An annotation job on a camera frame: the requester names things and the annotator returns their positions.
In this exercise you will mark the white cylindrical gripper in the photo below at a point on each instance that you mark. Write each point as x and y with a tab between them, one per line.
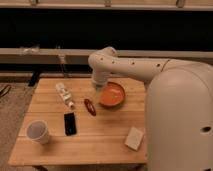
99	79

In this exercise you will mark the black eraser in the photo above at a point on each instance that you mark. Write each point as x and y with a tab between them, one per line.
70	124

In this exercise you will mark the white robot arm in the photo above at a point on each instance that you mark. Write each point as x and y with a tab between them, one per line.
178	107

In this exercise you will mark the orange bowl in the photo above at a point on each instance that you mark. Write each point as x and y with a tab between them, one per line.
112	94

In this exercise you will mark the red oval object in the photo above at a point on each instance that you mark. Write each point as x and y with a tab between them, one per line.
90	108

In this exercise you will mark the white plastic bottle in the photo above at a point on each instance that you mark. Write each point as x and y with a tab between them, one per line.
65	95

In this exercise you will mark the wooden table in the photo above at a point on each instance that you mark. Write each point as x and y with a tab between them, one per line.
100	139

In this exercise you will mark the white paper cup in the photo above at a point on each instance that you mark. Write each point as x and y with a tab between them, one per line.
38	131

